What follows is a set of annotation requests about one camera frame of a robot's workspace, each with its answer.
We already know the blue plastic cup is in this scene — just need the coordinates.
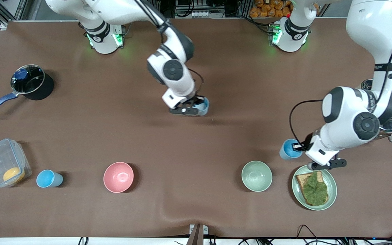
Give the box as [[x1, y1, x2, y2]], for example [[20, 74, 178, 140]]
[[36, 169, 64, 188], [279, 138, 304, 160], [192, 97, 210, 116]]

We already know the brown toast slice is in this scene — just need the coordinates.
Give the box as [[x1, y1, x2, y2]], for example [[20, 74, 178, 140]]
[[295, 170, 329, 206]]

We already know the green lettuce leaf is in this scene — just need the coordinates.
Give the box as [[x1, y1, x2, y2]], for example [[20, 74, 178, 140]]
[[300, 171, 328, 205]]

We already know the brown table mat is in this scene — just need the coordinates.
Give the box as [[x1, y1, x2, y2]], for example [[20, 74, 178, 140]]
[[0, 18, 392, 239]]

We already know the pale green plate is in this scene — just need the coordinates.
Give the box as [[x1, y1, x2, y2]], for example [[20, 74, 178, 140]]
[[292, 164, 338, 211]]

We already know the pale green bowl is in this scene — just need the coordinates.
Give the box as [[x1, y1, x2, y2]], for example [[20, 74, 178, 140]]
[[241, 160, 273, 192]]

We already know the pink bowl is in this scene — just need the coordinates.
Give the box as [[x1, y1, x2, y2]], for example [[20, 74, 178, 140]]
[[103, 162, 134, 193]]

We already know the bag of orange buns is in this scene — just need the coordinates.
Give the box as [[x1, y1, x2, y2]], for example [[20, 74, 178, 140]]
[[249, 0, 292, 18]]

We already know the glass lid blue knob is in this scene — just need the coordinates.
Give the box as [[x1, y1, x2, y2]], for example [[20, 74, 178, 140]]
[[11, 65, 45, 95]]

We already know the orange round food piece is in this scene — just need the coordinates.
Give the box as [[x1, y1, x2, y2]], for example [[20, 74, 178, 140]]
[[3, 167, 26, 184]]

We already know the black looped cable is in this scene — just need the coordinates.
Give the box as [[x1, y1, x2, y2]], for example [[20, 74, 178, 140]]
[[296, 225, 319, 240]]

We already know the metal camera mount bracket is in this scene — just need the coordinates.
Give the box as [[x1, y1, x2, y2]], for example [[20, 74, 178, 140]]
[[189, 224, 208, 245]]

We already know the black pot blue handle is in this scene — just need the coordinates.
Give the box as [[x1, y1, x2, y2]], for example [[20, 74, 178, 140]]
[[0, 64, 55, 117]]

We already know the aluminium frame rail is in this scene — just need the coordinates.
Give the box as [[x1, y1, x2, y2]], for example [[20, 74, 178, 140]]
[[0, 0, 28, 28]]

